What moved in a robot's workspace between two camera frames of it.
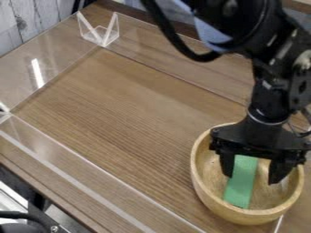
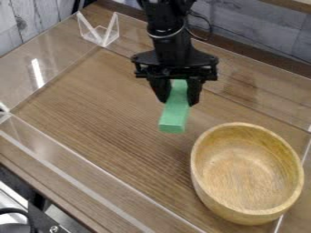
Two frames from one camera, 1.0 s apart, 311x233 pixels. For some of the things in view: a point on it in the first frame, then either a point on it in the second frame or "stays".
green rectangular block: x=240 y=185 → x=177 y=108
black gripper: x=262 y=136 → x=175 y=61
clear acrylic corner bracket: x=101 y=35 stays
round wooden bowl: x=272 y=199 stays
